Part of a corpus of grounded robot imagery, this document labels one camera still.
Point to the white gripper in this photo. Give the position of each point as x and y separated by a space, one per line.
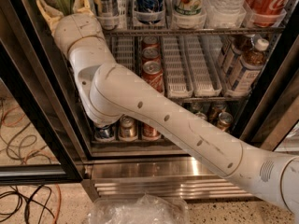
76 28

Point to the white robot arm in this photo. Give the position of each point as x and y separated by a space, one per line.
109 90

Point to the silver slim can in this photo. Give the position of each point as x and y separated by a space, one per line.
107 8

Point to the white empty shelf tray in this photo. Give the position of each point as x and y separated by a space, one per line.
123 51
176 73
204 77

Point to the front coca-cola can middle shelf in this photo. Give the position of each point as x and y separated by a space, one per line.
152 73

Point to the blue can bottom shelf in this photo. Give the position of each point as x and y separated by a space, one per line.
105 133

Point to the glass fridge door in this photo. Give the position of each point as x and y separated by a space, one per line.
34 71

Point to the gold can bottom shelf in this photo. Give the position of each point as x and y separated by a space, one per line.
127 127

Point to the red can bottom shelf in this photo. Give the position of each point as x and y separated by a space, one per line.
150 133

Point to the bronze can bottom shelf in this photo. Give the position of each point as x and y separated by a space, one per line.
224 121

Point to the rear right tea bottle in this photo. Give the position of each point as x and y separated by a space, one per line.
232 48

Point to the tea bottle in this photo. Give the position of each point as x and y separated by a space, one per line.
232 48
248 67

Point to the front right tea bottle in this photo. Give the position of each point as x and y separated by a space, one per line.
248 67

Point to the clear plastic bin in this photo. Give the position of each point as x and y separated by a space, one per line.
147 209

